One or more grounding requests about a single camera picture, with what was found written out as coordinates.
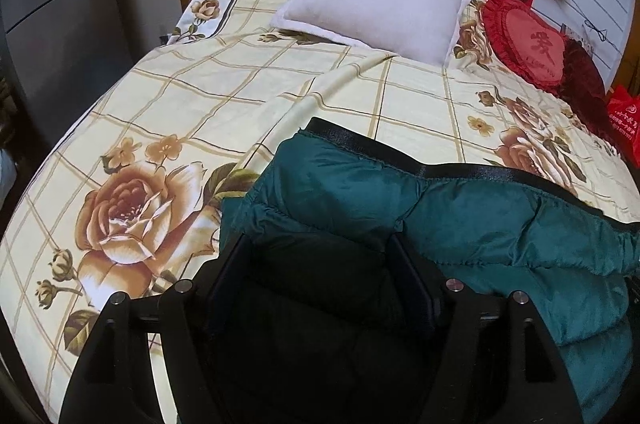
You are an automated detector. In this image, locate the red plastic shopping bag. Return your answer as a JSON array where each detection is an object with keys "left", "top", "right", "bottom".
[{"left": 608, "top": 85, "right": 640, "bottom": 167}]

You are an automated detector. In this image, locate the white square pillow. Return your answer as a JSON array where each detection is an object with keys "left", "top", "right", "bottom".
[{"left": 271, "top": 0, "right": 471, "bottom": 67}]

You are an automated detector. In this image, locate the floral checked bed sheet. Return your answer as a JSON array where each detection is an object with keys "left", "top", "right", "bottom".
[{"left": 1, "top": 0, "right": 639, "bottom": 422}]

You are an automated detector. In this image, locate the red heart-shaped cushion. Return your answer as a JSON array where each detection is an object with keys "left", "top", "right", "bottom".
[{"left": 480, "top": 0, "right": 565, "bottom": 94}]

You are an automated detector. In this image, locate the dark red velvet cushion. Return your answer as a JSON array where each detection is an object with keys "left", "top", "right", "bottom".
[{"left": 559, "top": 39, "right": 620, "bottom": 150}]

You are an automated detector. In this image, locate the grey wardrobe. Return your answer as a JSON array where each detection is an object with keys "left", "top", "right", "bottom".
[{"left": 0, "top": 0, "right": 184, "bottom": 145}]

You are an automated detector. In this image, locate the green quilted down jacket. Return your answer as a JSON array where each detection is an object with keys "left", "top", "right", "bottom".
[{"left": 220, "top": 118, "right": 639, "bottom": 423}]

